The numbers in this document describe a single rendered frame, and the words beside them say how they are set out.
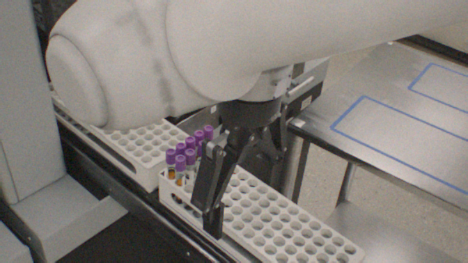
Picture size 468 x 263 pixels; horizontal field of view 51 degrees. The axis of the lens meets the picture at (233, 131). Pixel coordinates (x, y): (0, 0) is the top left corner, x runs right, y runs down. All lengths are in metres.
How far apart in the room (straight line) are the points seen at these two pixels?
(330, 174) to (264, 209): 1.37
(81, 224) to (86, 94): 0.57
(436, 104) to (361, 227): 0.55
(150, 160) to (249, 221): 0.19
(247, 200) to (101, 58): 0.42
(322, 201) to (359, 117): 1.00
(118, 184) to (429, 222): 1.42
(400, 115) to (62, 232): 0.65
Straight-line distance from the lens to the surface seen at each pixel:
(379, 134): 0.95
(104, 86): 0.33
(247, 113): 0.55
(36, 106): 0.82
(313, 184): 1.99
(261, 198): 0.70
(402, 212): 2.00
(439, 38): 3.05
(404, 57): 1.21
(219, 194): 0.62
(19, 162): 0.86
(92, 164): 0.86
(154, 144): 0.80
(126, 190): 0.80
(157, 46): 0.33
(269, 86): 0.52
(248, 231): 0.67
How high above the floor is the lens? 1.38
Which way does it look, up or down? 39 degrees down
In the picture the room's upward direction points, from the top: 5 degrees clockwise
